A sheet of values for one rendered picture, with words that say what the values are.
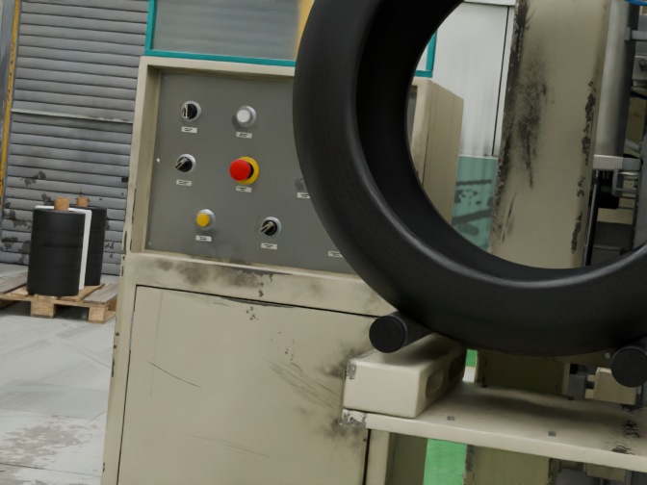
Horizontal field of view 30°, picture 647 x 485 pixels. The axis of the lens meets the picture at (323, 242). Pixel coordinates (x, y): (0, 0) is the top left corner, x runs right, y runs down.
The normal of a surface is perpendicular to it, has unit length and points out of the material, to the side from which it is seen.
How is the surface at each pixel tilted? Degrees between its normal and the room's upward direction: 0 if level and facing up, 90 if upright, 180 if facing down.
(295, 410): 90
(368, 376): 90
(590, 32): 90
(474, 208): 90
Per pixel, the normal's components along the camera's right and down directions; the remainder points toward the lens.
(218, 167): -0.27, 0.02
